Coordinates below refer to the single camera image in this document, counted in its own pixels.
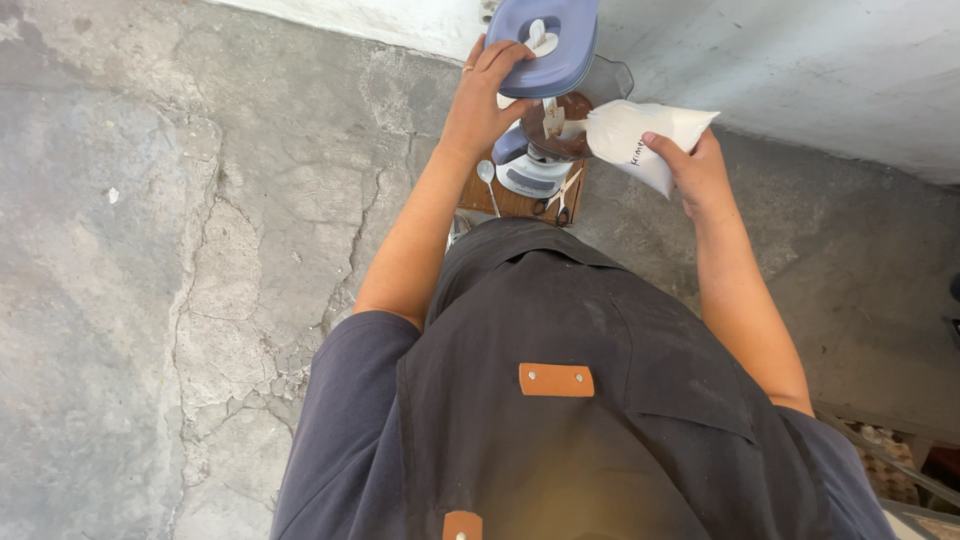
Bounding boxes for person's right hand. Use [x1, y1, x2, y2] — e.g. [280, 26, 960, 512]
[642, 128, 732, 224]

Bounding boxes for person's left hand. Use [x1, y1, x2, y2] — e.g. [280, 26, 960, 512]
[440, 33, 538, 160]

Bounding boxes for white plastic powder bag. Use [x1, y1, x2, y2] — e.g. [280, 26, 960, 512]
[584, 99, 721, 201]

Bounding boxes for purple blender lid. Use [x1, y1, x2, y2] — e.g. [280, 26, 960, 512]
[484, 0, 600, 99]

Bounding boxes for metal spoon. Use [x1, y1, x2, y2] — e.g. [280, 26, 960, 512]
[477, 159, 501, 219]

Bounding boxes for white blender base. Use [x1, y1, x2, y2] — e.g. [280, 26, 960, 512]
[495, 144, 575, 200]

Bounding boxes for clear blender jar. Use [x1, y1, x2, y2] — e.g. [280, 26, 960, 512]
[492, 54, 635, 166]

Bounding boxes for small wooden stool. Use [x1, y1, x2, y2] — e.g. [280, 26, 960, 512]
[457, 153, 587, 228]

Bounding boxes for dark blue apron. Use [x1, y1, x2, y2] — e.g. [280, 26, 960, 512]
[270, 217, 897, 540]

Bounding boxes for black handled scissors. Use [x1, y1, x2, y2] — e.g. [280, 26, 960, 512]
[532, 168, 583, 228]

